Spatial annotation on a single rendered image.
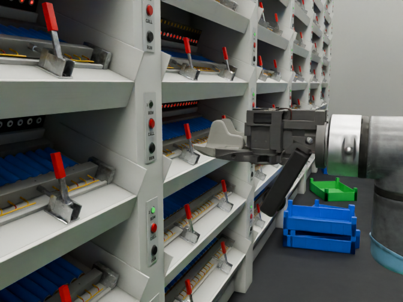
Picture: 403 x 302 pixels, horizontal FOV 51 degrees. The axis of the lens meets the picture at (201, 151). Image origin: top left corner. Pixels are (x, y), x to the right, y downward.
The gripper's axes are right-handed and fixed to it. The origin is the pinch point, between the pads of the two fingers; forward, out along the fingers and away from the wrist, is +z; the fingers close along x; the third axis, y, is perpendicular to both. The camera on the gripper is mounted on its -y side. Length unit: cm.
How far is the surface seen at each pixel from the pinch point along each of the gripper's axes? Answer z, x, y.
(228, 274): 11, -49, -45
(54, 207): 12.7, 21.0, -5.3
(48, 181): 16.1, 18.2, -2.7
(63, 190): 11.7, 20.3, -3.0
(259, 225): 12, -92, -44
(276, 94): 15, -136, 6
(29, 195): 16.5, 21.6, -3.8
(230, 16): 11, -48, 29
